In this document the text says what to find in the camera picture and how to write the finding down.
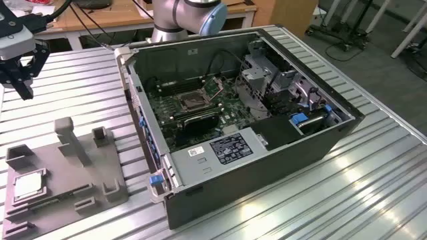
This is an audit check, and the silver CPU chip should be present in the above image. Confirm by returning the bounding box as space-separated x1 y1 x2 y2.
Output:
12 172 46 200

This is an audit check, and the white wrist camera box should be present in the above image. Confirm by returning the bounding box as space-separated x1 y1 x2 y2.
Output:
0 26 36 61

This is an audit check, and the black plastic shroud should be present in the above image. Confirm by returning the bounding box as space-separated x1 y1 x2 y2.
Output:
249 116 306 152

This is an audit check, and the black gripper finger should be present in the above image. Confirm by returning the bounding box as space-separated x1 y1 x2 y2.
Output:
0 59 25 100
21 40 50 101

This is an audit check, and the black wheeled stand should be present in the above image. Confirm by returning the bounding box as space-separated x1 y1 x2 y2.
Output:
305 0 372 53

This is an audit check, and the hard disk in blue carrier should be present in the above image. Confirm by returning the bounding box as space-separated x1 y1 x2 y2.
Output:
288 107 330 137

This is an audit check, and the metal socket cover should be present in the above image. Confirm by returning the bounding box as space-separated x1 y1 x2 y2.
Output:
198 76 225 100

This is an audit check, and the black graphics card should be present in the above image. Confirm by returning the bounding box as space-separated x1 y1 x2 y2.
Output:
174 113 221 147

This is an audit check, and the grey power supply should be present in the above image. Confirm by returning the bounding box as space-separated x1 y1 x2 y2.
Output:
168 129 270 188

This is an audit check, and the CPU socket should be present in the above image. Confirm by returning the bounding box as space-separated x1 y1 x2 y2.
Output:
177 92 210 115

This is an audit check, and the grey metal disk bay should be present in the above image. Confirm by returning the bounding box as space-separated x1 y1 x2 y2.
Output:
240 52 278 87

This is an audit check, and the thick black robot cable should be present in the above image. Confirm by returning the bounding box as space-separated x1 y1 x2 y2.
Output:
18 0 81 33

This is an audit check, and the green motherboard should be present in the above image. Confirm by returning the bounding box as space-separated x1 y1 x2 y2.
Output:
145 74 268 152

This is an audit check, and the wooden desk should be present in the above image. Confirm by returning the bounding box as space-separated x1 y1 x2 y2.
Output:
49 0 260 52

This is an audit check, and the white table leg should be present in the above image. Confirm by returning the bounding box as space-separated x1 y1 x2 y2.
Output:
388 0 427 60

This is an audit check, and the black internal cable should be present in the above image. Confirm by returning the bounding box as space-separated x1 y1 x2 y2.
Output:
206 48 248 79

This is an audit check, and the black open PC case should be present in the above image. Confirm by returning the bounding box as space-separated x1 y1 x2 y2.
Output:
113 23 365 231

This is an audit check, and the black RAM slot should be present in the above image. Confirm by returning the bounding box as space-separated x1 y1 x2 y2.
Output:
154 83 205 93
154 80 205 91
154 77 205 88
154 86 205 96
165 109 216 121
162 112 217 124

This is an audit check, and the grey parts rack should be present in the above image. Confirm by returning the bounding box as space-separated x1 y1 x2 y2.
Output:
2 116 129 240

